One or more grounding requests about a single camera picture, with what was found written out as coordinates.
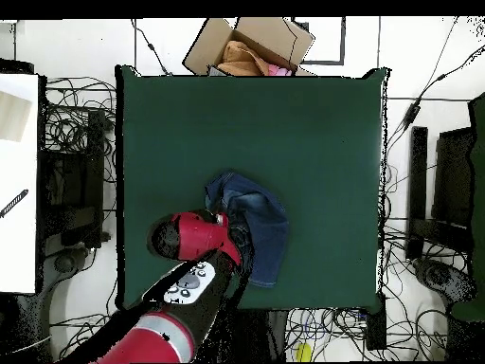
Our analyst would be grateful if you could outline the blue denim jeans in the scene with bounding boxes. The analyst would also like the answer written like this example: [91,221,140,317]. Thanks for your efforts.
[204,171,291,289]

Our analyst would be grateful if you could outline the black flat panel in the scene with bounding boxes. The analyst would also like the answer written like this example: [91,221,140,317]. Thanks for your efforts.
[431,126,476,228]

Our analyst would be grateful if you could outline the dark green table cloth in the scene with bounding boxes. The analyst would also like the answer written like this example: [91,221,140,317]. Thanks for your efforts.
[115,64,391,312]

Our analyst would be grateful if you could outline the black metal stand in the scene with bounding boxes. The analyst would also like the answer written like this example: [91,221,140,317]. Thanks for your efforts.
[37,109,108,249]

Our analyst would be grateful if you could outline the yellow ball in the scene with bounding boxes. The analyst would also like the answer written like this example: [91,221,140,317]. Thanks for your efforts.
[295,341,314,363]

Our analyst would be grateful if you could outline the pink cloth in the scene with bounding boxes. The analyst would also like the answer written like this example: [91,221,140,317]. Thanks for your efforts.
[266,63,295,77]

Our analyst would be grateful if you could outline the orange towel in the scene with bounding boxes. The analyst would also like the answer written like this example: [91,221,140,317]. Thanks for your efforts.
[216,40,268,77]

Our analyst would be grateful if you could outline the grey chair base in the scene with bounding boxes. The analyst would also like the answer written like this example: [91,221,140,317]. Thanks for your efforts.
[44,246,92,293]

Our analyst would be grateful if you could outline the brown cardboard box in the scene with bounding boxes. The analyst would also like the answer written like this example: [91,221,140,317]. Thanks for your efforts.
[182,16,315,77]

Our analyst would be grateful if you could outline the black power strip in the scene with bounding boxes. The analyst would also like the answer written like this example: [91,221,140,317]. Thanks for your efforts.
[365,292,388,352]

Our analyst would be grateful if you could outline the black upright bar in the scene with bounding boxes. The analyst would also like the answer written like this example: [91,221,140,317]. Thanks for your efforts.
[405,126,429,262]

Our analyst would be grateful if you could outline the white desk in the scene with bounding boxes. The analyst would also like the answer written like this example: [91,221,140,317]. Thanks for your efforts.
[0,73,40,294]

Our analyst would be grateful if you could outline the black ribbed strip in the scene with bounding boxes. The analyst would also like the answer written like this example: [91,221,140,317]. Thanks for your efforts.
[0,188,30,220]

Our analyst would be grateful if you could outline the beige box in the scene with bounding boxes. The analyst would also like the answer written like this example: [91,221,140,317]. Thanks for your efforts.
[0,90,32,143]

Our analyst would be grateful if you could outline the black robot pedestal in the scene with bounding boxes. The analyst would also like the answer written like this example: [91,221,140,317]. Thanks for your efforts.
[223,308,290,363]

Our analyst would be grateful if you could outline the tangled black cables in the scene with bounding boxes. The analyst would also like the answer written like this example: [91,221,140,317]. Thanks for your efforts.
[42,76,117,185]
[285,307,370,362]

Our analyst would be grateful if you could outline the black cable with inline switch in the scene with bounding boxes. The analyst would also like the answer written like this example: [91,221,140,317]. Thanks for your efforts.
[130,17,172,77]

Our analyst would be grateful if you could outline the black power adapter cable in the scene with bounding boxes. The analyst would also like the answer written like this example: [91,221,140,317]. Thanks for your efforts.
[384,44,485,160]

